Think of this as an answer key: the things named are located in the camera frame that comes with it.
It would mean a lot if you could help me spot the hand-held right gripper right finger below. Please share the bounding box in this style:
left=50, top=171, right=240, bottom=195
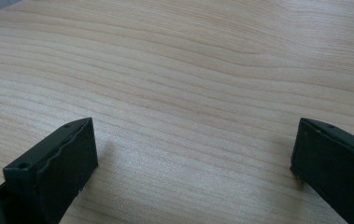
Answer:
left=290, top=117, right=354, bottom=224

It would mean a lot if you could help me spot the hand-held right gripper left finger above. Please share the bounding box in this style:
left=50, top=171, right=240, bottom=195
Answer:
left=0, top=117, right=99, bottom=224

